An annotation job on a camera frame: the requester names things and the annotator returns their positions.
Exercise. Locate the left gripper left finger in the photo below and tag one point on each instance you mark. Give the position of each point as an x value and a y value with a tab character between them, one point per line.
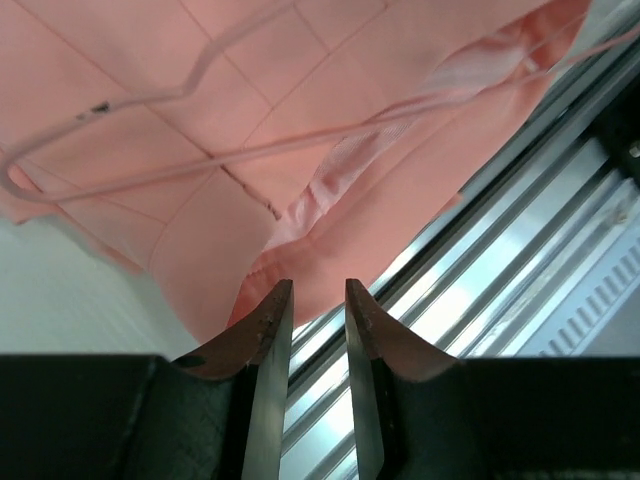
252	357

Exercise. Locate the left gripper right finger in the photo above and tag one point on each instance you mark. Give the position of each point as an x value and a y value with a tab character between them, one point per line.
405	395

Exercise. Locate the pink skirt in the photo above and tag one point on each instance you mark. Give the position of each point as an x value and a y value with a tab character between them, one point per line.
215	243

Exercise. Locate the pink wire hanger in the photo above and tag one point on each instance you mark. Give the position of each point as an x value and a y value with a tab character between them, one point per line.
101	96

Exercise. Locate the aluminium mounting rail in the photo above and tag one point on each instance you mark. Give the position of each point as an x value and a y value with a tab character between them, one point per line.
527	225

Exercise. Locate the white slotted cable duct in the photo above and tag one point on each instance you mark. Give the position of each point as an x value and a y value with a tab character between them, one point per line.
573	317

